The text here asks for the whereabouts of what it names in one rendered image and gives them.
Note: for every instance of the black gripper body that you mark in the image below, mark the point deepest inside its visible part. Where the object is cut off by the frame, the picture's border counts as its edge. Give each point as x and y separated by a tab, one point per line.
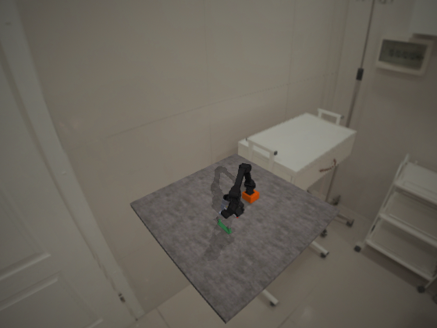
226	214

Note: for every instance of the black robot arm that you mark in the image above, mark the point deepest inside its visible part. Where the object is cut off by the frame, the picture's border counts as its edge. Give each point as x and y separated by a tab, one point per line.
235	193

